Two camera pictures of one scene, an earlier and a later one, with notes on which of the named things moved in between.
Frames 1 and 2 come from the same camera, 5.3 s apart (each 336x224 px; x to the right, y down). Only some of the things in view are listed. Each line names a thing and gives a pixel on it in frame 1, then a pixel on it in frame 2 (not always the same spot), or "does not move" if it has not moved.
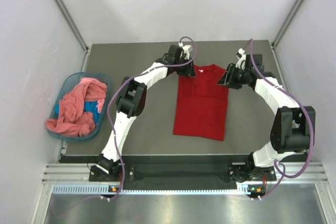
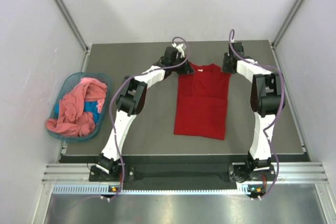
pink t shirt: (71, 120) does not move
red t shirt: (202, 104) does not move
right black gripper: (227, 78) → (224, 68)
